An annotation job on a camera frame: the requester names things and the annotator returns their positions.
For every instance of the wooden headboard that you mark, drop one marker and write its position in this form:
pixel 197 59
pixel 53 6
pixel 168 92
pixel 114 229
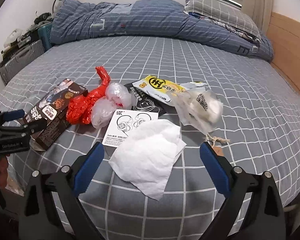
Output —
pixel 284 34

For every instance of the red plastic bag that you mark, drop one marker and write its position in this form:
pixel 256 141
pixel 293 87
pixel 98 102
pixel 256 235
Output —
pixel 80 108

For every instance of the brown paper tag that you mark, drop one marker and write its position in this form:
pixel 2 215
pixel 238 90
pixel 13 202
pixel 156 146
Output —
pixel 216 143

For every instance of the white tissue paper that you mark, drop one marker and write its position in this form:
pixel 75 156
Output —
pixel 147 156

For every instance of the brown cookie box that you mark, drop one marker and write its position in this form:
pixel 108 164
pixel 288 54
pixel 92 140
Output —
pixel 53 107

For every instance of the beige curtain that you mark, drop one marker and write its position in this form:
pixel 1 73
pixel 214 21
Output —
pixel 259 11

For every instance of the small torn wrapper piece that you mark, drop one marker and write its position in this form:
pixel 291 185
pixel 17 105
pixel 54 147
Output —
pixel 192 85

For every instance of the white earphone box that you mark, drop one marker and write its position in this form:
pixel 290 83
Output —
pixel 123 123

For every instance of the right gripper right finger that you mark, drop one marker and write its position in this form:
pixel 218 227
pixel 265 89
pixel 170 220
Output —
pixel 264 218

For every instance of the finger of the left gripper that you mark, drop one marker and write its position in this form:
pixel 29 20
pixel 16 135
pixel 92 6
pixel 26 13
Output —
pixel 13 115
pixel 27 129

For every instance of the grey suitcase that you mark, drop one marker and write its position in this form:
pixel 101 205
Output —
pixel 9 68

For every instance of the teal plastic crate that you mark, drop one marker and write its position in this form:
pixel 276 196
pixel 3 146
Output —
pixel 44 33

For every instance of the yellow snack wrapper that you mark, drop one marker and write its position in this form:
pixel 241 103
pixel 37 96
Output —
pixel 158 88

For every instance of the translucent bag with barcode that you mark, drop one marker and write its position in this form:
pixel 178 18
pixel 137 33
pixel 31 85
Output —
pixel 199 108

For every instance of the black snack wrapper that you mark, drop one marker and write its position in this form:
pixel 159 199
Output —
pixel 143 102

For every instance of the grey checkered pillow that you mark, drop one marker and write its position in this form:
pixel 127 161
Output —
pixel 221 12

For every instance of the blue striped quilt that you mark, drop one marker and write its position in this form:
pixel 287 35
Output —
pixel 161 18

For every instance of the pink white plastic bag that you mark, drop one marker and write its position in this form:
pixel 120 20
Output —
pixel 116 97

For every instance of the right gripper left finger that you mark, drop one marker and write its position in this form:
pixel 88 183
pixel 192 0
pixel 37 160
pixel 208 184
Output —
pixel 39 219

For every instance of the clutter pile on suitcase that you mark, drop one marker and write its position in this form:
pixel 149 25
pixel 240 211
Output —
pixel 19 38

